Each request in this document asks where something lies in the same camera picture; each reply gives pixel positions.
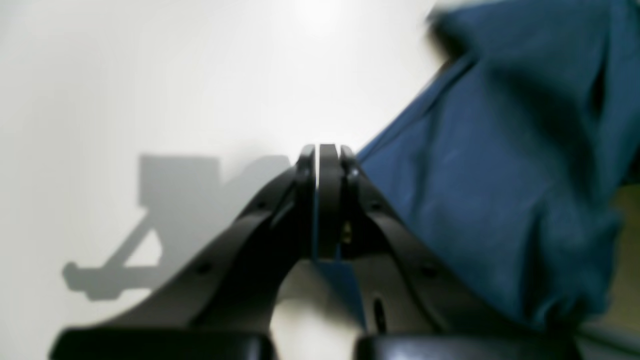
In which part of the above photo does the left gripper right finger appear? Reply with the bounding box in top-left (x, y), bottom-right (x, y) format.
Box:
top-left (318, 145), bottom-right (581, 360)

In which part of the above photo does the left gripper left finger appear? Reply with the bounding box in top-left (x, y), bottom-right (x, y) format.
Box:
top-left (49, 145), bottom-right (316, 360)

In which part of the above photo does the blue T-shirt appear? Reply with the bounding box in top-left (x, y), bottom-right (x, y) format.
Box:
top-left (312, 0), bottom-right (640, 333)

